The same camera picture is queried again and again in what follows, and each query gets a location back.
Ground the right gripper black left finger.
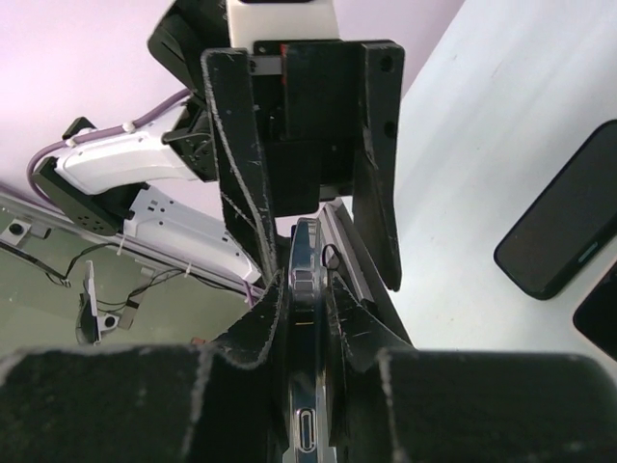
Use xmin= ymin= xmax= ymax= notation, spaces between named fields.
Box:
xmin=1 ymin=276 xmax=288 ymax=462

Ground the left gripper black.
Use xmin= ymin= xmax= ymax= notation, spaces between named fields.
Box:
xmin=148 ymin=1 xmax=405 ymax=291

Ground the clear magsafe phone case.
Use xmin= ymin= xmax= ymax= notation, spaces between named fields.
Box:
xmin=287 ymin=216 xmax=338 ymax=463

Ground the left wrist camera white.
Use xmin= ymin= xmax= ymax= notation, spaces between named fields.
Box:
xmin=226 ymin=0 xmax=340 ymax=49

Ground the teal phone black screen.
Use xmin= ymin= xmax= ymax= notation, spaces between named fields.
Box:
xmin=494 ymin=120 xmax=616 ymax=300

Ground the small black phone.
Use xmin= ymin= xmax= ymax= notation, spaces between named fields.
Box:
xmin=286 ymin=216 xmax=338 ymax=463

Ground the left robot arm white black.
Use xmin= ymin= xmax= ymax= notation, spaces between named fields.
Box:
xmin=28 ymin=1 xmax=405 ymax=290

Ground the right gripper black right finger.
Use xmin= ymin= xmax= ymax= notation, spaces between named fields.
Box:
xmin=326 ymin=274 xmax=616 ymax=462

